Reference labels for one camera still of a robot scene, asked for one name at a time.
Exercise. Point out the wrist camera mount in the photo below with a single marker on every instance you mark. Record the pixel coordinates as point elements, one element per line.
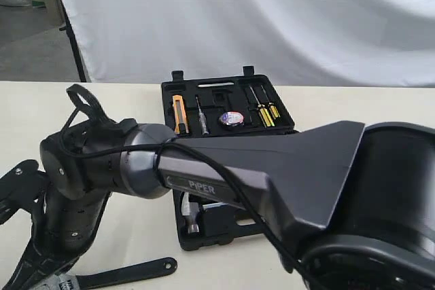
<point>23,187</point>

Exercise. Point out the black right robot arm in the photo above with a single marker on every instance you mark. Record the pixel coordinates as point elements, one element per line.
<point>347,205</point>

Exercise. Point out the clear test pen screwdriver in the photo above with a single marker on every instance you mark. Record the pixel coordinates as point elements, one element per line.
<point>201,117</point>

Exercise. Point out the white backdrop cloth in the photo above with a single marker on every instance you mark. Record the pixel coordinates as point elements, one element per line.
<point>294,42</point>

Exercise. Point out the black backdrop stand pole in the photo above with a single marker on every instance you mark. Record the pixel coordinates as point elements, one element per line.
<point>67,27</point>

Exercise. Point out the orange utility knife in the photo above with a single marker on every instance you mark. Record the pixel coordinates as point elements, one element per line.
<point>181,121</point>

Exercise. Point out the black electrical tape roll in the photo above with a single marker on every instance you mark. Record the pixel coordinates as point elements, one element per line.
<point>231,119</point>

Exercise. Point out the yellow black screwdriver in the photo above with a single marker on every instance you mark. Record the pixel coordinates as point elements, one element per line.
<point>271,106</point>
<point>262,111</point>

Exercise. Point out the adjustable wrench black handle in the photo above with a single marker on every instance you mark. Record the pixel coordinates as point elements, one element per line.
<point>129,274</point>

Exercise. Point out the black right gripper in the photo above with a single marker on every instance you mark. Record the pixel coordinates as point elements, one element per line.
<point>66,231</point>

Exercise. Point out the claw hammer black grip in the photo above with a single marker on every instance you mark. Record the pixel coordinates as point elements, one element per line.
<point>206,217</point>

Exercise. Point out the black plastic tool case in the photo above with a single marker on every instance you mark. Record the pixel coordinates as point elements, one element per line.
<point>216,96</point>

